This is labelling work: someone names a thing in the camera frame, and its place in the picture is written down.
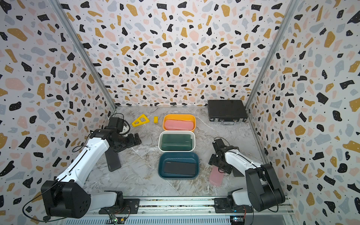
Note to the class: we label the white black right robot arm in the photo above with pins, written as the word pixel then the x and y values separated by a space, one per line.
pixel 263 190

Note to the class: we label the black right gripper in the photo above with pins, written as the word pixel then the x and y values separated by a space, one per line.
pixel 212 159

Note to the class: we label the yellow storage box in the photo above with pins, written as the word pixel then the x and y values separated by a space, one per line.
pixel 181 117

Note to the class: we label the green pencil case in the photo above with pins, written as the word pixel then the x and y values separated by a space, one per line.
pixel 176 142

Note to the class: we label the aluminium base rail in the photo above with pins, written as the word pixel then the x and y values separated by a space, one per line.
pixel 196 210

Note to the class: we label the white storage box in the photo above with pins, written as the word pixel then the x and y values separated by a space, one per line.
pixel 178 132

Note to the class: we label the black briefcase with metal latches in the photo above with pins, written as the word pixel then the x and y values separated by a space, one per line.
pixel 227 111

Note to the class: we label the pink pencil case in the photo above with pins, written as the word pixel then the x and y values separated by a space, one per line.
pixel 178 125
pixel 216 176

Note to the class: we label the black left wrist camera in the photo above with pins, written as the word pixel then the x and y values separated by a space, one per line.
pixel 116 123

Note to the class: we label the dark grey pencil case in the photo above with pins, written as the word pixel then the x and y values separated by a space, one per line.
pixel 113 160
pixel 180 168
pixel 236 172

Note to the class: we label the teal storage box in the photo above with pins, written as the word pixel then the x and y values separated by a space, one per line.
pixel 189 157

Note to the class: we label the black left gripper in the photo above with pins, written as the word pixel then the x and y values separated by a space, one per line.
pixel 131 142

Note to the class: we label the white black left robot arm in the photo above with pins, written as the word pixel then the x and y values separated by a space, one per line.
pixel 65 197

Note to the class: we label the yellow triangular ruler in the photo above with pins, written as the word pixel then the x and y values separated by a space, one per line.
pixel 141 120

